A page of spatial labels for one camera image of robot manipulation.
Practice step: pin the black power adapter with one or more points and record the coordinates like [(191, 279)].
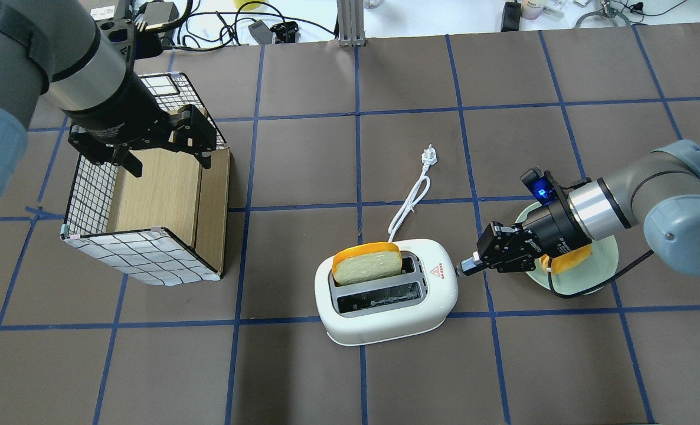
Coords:
[(511, 17)]

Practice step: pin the white paper cup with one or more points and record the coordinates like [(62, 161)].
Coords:
[(532, 9)]

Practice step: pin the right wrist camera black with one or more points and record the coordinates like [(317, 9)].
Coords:
[(543, 187)]

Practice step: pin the wire basket wooden shelf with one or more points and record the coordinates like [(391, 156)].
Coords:
[(165, 227)]

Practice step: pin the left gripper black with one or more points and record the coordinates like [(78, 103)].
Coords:
[(123, 110)]

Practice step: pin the bread slice in toaster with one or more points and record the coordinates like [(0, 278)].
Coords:
[(366, 262)]

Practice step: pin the green plate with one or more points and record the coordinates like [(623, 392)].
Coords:
[(601, 265)]

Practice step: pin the black power brick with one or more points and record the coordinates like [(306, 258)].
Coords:
[(158, 14)]

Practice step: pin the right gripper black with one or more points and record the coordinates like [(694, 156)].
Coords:
[(553, 227)]

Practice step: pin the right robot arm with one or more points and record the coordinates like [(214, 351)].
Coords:
[(660, 192)]

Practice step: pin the aluminium frame post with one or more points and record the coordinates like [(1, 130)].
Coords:
[(350, 20)]

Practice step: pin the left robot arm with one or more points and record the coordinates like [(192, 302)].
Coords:
[(84, 68)]

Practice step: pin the bread slice on plate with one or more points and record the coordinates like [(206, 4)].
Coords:
[(565, 262)]

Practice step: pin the white toaster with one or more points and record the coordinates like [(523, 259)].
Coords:
[(415, 301)]

